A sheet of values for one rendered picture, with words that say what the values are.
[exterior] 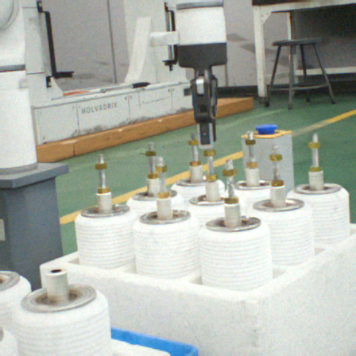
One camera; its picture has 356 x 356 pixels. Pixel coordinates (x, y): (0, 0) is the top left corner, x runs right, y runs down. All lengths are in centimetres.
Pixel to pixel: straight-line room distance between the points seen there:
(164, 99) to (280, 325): 353
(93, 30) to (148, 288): 645
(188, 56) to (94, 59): 631
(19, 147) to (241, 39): 534
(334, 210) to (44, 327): 57
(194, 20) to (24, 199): 42
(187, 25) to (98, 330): 52
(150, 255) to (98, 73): 639
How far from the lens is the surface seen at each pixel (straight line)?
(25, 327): 76
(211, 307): 97
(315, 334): 108
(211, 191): 116
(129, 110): 416
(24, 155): 131
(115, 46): 726
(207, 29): 111
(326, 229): 117
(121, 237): 112
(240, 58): 658
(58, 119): 368
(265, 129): 142
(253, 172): 125
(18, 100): 131
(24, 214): 130
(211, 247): 98
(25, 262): 131
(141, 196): 124
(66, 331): 74
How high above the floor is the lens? 50
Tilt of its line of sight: 10 degrees down
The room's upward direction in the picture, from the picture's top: 5 degrees counter-clockwise
